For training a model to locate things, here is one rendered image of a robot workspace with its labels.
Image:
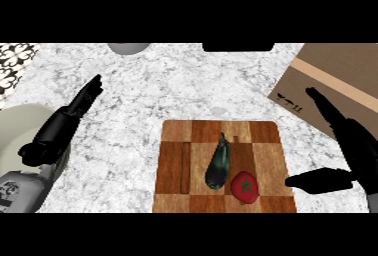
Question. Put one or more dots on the pale green rounded object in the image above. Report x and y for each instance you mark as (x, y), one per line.
(22, 133)

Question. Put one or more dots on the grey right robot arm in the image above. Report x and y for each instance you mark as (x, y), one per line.
(372, 201)

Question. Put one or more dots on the grey round bowl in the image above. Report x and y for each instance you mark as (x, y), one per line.
(127, 48)

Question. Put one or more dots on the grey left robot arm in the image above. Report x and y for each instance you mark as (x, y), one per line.
(22, 191)

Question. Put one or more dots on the checkered wooden cutting board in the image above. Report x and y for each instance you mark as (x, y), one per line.
(223, 166)

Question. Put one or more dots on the red tomato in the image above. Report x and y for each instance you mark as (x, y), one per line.
(243, 187)

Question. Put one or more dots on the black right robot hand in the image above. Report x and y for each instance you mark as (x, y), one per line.
(351, 146)

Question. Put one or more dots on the brown cardboard box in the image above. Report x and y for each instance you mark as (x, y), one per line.
(339, 76)

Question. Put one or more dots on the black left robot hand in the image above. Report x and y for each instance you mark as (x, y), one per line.
(57, 126)

